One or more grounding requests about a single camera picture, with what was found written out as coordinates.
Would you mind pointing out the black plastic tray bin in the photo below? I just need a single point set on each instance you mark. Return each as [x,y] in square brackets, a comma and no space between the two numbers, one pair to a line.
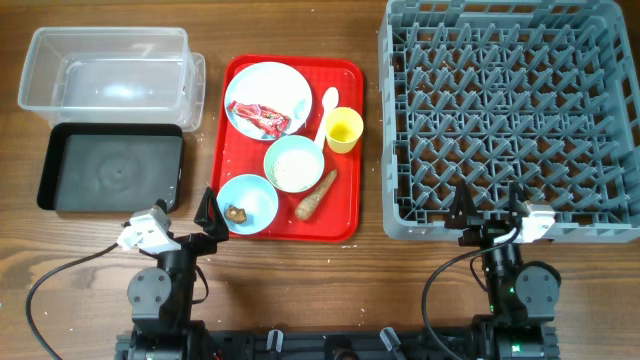
[108,167]

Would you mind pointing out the yellow plastic cup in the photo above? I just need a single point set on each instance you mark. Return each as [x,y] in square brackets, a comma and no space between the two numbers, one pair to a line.
[344,127]

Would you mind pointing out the white rice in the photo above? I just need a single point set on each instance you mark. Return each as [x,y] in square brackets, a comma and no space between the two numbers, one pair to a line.
[296,170]

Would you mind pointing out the large light blue plate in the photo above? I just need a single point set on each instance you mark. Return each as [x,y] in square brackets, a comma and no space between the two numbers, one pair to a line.
[272,84]

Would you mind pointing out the small light blue bowl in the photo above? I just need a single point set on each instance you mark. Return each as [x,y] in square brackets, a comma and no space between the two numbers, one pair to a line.
[256,196]

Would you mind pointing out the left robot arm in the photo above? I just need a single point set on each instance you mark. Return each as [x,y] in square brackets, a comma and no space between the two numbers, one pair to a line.
[162,296]

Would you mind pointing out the brown food scrap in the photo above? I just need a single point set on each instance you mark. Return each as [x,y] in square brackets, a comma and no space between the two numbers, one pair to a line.
[235,215]

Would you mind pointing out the grey dishwasher rack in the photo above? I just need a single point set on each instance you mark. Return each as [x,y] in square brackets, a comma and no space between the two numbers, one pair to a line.
[543,94]

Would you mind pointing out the red serving tray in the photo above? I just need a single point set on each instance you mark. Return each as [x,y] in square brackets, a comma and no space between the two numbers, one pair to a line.
[337,216]

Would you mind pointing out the red snack wrapper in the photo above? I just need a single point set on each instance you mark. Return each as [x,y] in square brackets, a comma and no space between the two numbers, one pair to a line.
[268,120]

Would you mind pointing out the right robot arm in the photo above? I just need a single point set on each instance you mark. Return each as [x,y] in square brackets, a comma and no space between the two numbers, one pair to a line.
[522,295]

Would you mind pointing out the white plastic spoon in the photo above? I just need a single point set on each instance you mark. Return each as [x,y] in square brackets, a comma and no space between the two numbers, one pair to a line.
[330,101]

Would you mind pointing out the green bowl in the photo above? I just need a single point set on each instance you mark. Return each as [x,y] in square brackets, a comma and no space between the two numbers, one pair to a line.
[288,143]

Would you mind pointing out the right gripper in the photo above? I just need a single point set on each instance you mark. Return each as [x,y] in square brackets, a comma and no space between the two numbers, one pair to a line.
[486,231]

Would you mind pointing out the brown carrot-shaped root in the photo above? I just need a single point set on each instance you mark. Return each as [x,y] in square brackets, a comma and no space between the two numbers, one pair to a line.
[309,204]

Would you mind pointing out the clear plastic bin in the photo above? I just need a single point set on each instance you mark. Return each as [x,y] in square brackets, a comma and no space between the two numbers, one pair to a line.
[145,75]

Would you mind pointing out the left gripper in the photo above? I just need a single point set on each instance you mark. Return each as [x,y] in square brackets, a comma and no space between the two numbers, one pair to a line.
[212,226]

